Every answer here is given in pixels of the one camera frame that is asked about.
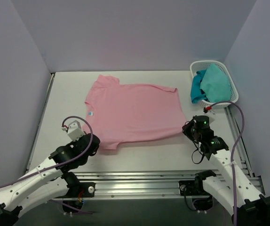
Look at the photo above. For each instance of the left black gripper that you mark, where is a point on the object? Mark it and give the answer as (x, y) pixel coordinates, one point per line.
(93, 141)

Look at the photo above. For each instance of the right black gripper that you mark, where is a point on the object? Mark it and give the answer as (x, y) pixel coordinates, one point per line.
(188, 129)

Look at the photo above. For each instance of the pink t shirt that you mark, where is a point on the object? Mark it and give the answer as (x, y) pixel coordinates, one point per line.
(126, 113)

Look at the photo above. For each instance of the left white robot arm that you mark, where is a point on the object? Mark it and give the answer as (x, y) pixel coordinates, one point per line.
(51, 179)

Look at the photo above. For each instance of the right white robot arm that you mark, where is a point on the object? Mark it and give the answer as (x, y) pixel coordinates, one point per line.
(246, 205)

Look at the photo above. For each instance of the dark teal t shirt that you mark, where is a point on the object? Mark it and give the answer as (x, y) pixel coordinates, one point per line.
(197, 94)

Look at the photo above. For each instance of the light teal t shirt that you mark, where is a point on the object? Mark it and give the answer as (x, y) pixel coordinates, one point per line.
(216, 84)

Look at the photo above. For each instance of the white plastic basket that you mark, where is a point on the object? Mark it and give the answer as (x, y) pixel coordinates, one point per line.
(203, 65)

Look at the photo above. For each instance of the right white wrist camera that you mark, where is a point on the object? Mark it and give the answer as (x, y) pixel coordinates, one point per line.
(208, 111)

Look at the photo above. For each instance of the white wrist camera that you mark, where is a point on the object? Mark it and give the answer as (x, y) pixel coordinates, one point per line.
(74, 130)
(208, 111)

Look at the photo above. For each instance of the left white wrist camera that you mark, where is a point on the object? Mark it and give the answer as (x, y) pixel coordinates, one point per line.
(74, 130)

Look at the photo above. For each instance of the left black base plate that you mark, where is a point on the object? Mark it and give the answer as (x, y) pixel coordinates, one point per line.
(81, 190)

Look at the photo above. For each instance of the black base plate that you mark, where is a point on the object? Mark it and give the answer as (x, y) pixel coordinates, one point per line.
(186, 188)
(81, 190)

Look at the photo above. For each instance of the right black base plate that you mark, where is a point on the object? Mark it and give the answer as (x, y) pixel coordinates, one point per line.
(186, 188)

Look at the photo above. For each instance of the aluminium rail frame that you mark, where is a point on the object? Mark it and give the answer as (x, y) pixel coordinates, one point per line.
(137, 171)

